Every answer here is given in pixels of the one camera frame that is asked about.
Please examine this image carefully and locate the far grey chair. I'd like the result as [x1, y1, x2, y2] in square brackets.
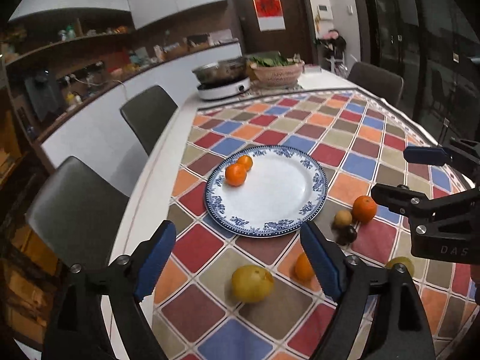
[120, 85, 178, 155]

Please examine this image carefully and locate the large mandarin on plate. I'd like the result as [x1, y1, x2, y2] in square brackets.
[224, 163, 247, 187]

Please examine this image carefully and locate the red white door poster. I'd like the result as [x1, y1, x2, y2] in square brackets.
[252, 0, 286, 32]

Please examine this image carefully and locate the brown kiwi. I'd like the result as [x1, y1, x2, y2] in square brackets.
[333, 210, 353, 229]

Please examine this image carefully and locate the near grey chair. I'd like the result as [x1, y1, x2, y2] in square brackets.
[26, 156, 128, 269]

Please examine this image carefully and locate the blue white porcelain plate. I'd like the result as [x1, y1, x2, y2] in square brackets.
[204, 145, 328, 238]

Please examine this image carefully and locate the white kitchen counter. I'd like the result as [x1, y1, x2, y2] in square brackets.
[41, 42, 242, 196]

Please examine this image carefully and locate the small mandarin on plate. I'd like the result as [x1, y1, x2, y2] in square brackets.
[237, 155, 253, 172]

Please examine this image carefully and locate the grey chair right side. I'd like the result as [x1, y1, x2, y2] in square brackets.
[347, 62, 404, 106]

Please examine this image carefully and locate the dark plum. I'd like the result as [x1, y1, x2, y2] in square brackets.
[337, 225, 358, 246]

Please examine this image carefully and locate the small orange mandarin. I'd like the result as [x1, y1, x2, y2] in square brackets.
[294, 253, 315, 282]

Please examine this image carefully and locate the yellow pear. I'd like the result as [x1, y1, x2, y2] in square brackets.
[231, 265, 274, 303]

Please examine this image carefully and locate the grey chair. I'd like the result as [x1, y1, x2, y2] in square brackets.
[347, 62, 404, 106]
[120, 85, 178, 155]
[26, 156, 128, 269]

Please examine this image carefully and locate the green yellow apple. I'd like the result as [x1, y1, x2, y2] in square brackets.
[385, 256, 415, 276]

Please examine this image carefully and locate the steel pot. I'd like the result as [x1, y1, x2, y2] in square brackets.
[192, 56, 247, 85]

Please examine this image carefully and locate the white induction cooker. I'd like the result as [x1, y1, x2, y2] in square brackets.
[197, 77, 251, 101]

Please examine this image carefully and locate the pink basket with greens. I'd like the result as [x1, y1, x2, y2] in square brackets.
[248, 54, 304, 87]

